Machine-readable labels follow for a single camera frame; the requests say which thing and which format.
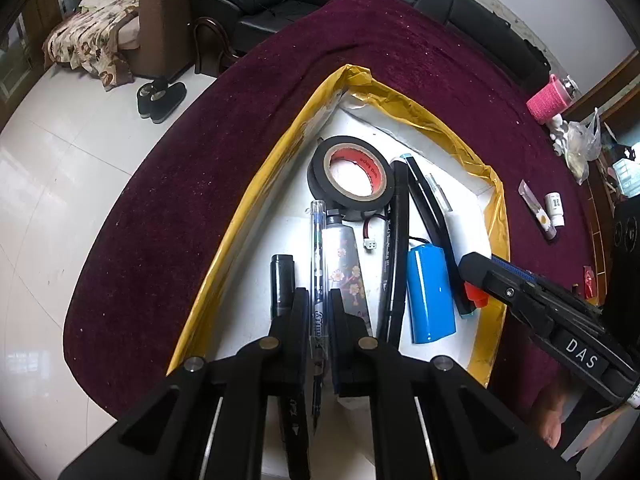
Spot black marker white cap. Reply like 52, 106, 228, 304
376, 160, 409, 349

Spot white cream tube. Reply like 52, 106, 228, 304
518, 180, 556, 240

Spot white foam box yellow tape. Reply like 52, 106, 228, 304
167, 63, 512, 480

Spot person's hand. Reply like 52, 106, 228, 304
529, 372, 573, 448

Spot dark red tablecloth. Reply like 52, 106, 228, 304
63, 0, 594, 417

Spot black marker teal cap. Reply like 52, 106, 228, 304
402, 155, 475, 315

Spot floral blanket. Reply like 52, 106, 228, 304
42, 0, 140, 91

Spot blue cylindrical battery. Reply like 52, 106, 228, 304
361, 213, 458, 345

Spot short black marker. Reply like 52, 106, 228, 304
270, 254, 295, 318

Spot black shoes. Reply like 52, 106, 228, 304
137, 77, 186, 124

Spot black electrical tape roll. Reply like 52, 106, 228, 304
307, 136, 395, 221

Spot white stuffed toy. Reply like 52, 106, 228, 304
546, 114, 568, 156

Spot clear plastic bag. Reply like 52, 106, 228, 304
564, 107, 602, 185

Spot brown armchair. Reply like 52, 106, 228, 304
114, 0, 241, 79

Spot clear blue pen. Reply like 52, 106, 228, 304
310, 200, 326, 432

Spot white bottle orange cap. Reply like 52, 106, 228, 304
464, 282, 489, 309

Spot pink knit covered bottle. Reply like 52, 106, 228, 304
526, 74, 579, 125

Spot silver floral tube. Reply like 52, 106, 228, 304
322, 209, 372, 336

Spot red plastic packet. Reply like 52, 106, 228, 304
582, 266, 599, 300

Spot small white pill bottle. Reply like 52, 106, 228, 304
544, 192, 565, 228

